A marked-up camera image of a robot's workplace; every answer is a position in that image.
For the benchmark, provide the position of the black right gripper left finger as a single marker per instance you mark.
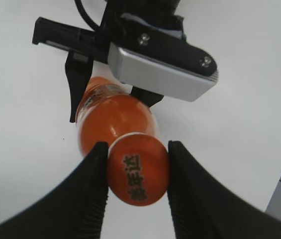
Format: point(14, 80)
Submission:
point(73, 210)

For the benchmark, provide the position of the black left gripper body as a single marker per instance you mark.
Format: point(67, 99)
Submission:
point(97, 42)

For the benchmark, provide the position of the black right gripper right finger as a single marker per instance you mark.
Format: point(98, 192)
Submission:
point(202, 208)

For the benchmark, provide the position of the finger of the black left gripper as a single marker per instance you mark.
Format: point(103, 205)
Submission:
point(78, 70)
point(146, 97)

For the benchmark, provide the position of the orange Mirinda soda bottle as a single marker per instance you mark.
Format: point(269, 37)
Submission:
point(107, 112)

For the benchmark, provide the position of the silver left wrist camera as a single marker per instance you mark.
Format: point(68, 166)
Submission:
point(159, 61)

